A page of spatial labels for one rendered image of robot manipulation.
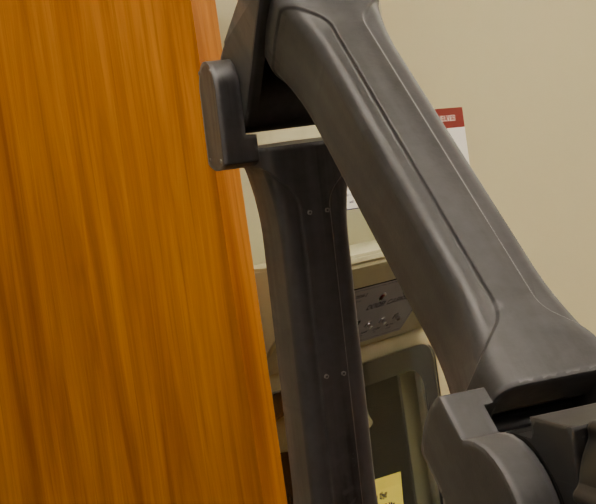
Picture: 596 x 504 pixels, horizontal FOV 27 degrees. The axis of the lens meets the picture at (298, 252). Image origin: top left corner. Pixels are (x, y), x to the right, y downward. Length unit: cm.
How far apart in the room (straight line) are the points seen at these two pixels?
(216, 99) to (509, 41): 176
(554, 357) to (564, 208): 208
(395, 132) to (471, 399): 17
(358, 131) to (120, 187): 47
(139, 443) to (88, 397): 7
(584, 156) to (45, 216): 174
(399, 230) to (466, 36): 177
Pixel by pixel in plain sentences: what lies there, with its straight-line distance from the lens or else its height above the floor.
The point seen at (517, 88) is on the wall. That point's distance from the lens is 252.
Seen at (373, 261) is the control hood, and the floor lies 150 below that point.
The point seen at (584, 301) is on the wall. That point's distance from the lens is 268.
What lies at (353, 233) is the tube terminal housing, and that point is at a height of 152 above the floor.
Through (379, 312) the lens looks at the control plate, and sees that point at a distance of 122.
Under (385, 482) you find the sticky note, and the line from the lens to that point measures 131.
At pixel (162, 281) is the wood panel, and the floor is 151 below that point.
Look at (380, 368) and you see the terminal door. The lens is 130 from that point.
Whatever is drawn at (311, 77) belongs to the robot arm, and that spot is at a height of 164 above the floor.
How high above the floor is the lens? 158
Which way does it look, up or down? 3 degrees down
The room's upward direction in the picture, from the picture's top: 8 degrees counter-clockwise
